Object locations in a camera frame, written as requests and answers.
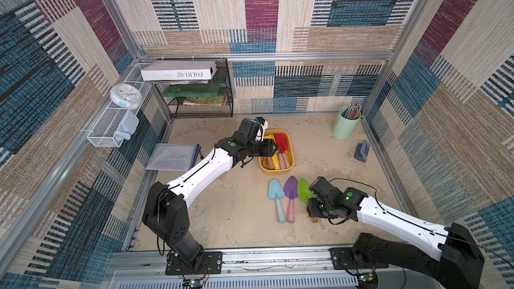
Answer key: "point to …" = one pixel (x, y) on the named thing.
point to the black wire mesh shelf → (175, 105)
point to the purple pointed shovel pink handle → (281, 160)
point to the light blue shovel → (276, 191)
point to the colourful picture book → (205, 101)
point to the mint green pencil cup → (346, 124)
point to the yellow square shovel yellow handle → (276, 160)
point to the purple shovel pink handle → (291, 192)
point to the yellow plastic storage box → (290, 150)
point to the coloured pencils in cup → (352, 112)
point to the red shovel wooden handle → (281, 141)
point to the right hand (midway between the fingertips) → (310, 208)
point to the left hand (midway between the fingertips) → (273, 146)
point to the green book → (188, 90)
